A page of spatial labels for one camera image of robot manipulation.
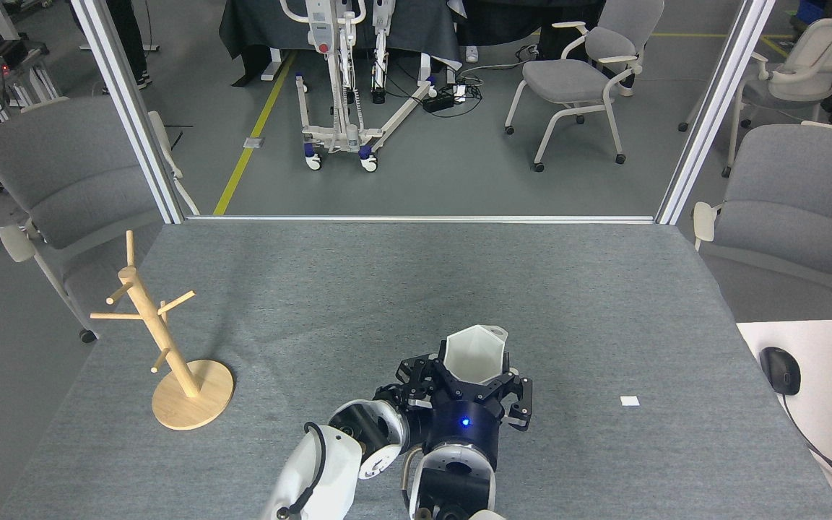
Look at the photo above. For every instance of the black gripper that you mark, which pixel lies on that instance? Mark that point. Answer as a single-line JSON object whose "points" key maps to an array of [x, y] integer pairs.
{"points": [[409, 408], [466, 426]]}

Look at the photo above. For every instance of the white hexagonal cup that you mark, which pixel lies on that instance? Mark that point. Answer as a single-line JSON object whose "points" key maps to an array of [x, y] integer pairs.
{"points": [[474, 354]]}

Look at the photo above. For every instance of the wooden cup rack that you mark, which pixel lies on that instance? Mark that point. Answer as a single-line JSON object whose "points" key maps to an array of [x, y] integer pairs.
{"points": [[170, 354]]}

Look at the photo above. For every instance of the small white sticker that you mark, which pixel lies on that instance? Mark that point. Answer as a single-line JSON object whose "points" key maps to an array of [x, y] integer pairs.
{"points": [[630, 401]]}

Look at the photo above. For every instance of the white stand on wheels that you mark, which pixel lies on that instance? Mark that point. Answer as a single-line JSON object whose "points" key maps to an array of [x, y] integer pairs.
{"points": [[336, 130]]}

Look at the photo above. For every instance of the black power strip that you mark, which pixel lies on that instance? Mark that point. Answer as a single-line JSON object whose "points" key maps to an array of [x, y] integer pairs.
{"points": [[439, 101]]}

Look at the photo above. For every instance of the metal floor plate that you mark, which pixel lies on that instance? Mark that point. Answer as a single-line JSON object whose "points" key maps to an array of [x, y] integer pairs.
{"points": [[253, 142]]}

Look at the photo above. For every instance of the black computer mouse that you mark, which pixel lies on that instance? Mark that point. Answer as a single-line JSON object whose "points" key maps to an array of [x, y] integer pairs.
{"points": [[781, 370]]}

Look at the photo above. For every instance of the person's white shoe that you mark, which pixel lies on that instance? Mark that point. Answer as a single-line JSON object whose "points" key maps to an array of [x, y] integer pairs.
{"points": [[471, 53]]}

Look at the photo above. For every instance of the grey chair on castors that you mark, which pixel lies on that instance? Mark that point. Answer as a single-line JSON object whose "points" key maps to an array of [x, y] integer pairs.
{"points": [[568, 76]]}

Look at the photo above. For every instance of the white desk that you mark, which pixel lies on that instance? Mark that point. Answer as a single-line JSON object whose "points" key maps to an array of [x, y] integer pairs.
{"points": [[831, 361]]}

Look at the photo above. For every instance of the grey chair with beige armrests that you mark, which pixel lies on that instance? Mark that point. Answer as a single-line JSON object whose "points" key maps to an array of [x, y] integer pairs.
{"points": [[799, 195], [69, 180]]}

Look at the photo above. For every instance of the dark table cloth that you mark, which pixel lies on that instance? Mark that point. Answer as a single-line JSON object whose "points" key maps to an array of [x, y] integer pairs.
{"points": [[257, 29]]}

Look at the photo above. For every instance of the person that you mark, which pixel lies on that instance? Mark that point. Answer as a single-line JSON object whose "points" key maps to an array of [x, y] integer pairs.
{"points": [[131, 43]]}

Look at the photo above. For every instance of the white mesh office chair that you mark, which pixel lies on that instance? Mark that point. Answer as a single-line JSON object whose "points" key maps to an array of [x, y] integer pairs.
{"points": [[799, 72]]}

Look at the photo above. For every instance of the silver aluminium rail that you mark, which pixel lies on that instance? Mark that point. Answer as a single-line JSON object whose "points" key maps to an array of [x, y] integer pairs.
{"points": [[423, 219]]}

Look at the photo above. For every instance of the silver aluminium post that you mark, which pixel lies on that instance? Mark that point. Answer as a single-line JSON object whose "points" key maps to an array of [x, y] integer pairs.
{"points": [[712, 115], [131, 115]]}

